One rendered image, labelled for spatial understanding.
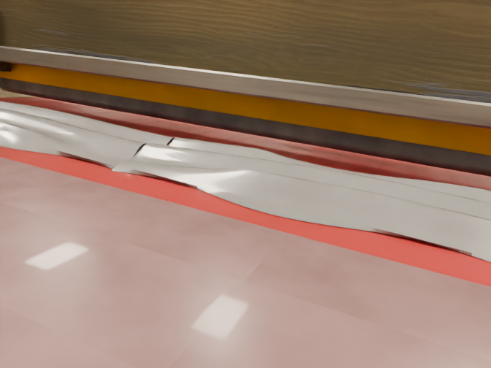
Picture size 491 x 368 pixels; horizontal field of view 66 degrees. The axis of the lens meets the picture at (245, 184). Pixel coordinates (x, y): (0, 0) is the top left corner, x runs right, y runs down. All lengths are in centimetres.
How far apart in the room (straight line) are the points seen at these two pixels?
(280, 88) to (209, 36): 6
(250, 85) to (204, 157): 6
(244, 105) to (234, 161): 8
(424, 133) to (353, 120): 4
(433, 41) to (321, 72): 5
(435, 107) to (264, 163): 8
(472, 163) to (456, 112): 4
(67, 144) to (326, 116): 13
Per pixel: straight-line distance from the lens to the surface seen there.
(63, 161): 17
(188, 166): 15
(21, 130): 20
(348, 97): 19
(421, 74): 20
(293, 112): 22
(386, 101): 19
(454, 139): 22
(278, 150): 22
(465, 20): 21
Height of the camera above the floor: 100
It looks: 16 degrees down
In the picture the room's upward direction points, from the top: 6 degrees clockwise
